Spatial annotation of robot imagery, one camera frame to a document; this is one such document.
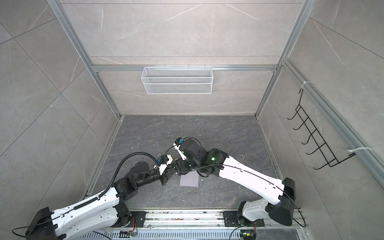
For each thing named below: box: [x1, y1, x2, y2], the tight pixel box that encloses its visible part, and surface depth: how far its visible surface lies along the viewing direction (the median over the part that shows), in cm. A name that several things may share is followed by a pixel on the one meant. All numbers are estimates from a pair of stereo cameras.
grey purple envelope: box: [180, 170, 199, 187], surface depth 88 cm
